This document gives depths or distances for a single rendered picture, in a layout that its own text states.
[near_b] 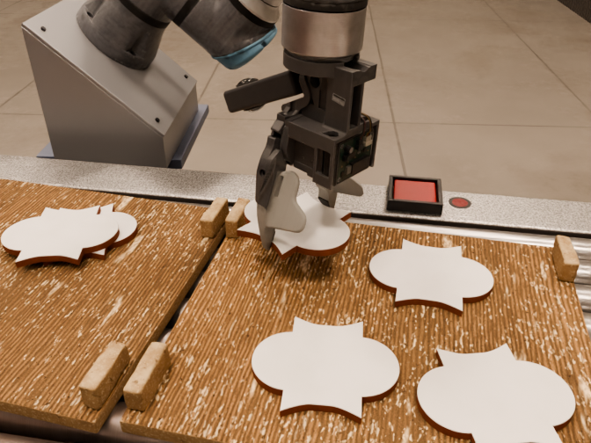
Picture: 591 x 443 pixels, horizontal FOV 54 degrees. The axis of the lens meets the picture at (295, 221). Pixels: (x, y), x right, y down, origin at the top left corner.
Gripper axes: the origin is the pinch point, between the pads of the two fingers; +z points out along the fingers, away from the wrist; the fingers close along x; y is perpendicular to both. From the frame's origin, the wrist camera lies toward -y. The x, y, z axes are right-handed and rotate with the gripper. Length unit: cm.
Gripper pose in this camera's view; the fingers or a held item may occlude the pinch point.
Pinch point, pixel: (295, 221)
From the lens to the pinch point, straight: 65.6
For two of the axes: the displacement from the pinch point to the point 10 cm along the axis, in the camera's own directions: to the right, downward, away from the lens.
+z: -0.4, 8.3, 5.5
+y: 7.4, 4.0, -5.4
